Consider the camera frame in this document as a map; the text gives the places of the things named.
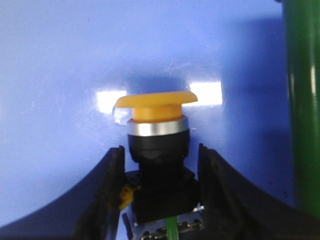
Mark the green conveyor belt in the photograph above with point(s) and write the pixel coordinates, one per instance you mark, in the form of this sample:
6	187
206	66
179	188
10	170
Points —
302	25

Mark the blue plastic bin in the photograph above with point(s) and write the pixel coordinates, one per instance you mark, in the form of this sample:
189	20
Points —
63	63

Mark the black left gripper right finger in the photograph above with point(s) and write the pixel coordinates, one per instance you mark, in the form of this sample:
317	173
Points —
236	209

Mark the yellow mushroom push button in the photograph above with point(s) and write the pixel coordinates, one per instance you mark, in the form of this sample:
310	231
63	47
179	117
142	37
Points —
162	196

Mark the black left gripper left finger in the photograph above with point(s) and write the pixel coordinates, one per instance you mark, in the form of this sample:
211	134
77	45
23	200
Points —
88	211

